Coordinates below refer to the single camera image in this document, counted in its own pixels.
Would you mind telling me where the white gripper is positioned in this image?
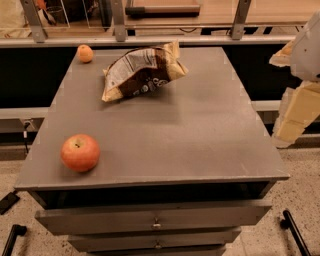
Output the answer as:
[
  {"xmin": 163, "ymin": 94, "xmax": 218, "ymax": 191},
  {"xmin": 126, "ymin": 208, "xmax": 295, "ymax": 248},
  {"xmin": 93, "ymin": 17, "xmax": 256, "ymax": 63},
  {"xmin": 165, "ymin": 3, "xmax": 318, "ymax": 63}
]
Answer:
[{"xmin": 269, "ymin": 10, "xmax": 320, "ymax": 148}]

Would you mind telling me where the brown chip bag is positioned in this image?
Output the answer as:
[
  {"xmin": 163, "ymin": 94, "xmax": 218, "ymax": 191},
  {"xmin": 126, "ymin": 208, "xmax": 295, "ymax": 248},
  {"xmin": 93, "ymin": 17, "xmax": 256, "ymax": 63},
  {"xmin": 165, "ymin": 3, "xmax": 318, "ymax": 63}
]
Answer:
[{"xmin": 102, "ymin": 41, "xmax": 188, "ymax": 102}]

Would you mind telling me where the red apple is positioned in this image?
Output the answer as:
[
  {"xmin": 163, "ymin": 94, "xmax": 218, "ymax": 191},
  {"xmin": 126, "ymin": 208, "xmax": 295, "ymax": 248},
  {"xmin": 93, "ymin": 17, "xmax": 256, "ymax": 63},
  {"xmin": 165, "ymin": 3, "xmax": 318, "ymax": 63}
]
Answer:
[{"xmin": 60, "ymin": 134, "xmax": 100, "ymax": 172}]

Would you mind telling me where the black base leg right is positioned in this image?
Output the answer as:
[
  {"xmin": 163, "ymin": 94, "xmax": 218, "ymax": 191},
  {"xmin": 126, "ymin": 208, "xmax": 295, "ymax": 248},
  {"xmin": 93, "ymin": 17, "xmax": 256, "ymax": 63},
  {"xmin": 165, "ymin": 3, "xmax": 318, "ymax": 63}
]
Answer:
[{"xmin": 280, "ymin": 209, "xmax": 311, "ymax": 256}]

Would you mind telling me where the black base leg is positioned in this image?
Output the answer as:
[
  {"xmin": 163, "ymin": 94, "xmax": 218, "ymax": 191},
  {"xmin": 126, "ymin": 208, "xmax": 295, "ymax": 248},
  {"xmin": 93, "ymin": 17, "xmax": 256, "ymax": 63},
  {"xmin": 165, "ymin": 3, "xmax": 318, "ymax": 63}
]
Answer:
[
  {"xmin": 280, "ymin": 209, "xmax": 311, "ymax": 256},
  {"xmin": 2, "ymin": 224, "xmax": 27, "ymax": 256}
]

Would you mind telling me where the grey drawer cabinet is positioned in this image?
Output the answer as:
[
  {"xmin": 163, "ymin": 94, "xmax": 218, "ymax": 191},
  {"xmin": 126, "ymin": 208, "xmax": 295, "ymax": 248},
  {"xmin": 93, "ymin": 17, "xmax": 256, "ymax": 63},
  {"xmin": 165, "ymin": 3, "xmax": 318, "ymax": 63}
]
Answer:
[{"xmin": 16, "ymin": 47, "xmax": 287, "ymax": 256}]

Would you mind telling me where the black tray on shelf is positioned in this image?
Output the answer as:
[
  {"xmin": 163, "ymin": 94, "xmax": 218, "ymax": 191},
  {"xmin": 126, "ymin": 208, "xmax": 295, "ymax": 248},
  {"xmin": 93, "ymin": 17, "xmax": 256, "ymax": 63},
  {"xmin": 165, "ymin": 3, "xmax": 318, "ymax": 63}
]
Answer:
[{"xmin": 125, "ymin": 0, "xmax": 201, "ymax": 17}]

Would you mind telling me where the grey drawer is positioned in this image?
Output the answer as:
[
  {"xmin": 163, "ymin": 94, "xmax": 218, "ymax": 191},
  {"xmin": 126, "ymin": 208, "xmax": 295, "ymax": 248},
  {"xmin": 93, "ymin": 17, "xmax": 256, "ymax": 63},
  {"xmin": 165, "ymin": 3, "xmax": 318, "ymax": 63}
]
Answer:
[
  {"xmin": 68, "ymin": 227, "xmax": 241, "ymax": 252},
  {"xmin": 35, "ymin": 200, "xmax": 271, "ymax": 235}
]

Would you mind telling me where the small orange fruit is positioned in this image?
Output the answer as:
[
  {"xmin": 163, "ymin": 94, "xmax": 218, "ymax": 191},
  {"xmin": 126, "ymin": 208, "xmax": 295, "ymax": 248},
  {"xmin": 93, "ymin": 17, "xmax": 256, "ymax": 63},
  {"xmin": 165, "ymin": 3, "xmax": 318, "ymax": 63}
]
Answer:
[{"xmin": 77, "ymin": 45, "xmax": 93, "ymax": 63}]

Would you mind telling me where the top grey drawer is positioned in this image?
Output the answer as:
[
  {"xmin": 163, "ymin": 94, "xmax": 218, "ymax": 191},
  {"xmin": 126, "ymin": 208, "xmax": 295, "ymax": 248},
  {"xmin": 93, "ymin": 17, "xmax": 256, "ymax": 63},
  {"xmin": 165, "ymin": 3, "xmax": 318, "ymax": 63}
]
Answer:
[{"xmin": 35, "ymin": 200, "xmax": 271, "ymax": 235}]

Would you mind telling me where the black flat device on floor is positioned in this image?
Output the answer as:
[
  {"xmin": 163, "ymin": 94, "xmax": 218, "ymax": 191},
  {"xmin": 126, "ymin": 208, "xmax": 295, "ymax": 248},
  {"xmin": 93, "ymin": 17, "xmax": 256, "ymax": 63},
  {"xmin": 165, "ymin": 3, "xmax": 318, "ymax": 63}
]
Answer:
[{"xmin": 0, "ymin": 192, "xmax": 20, "ymax": 215}]

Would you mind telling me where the black base leg left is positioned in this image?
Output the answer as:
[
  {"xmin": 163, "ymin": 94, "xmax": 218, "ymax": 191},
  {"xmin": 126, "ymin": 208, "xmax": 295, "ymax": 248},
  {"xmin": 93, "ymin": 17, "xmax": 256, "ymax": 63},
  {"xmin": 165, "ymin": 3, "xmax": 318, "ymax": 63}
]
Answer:
[{"xmin": 2, "ymin": 224, "xmax": 27, "ymax": 256}]

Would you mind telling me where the metal railing frame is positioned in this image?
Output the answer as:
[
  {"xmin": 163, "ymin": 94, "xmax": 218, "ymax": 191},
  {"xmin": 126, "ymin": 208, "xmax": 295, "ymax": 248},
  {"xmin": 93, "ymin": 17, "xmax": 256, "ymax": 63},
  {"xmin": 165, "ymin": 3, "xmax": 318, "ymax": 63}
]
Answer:
[{"xmin": 0, "ymin": 0, "xmax": 307, "ymax": 48}]

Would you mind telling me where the black cable with plug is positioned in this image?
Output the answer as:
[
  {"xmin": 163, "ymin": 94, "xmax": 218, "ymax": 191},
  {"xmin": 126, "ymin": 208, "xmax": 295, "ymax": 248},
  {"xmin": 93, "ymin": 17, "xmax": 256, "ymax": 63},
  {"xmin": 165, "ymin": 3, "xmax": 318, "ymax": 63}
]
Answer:
[{"xmin": 21, "ymin": 120, "xmax": 32, "ymax": 155}]

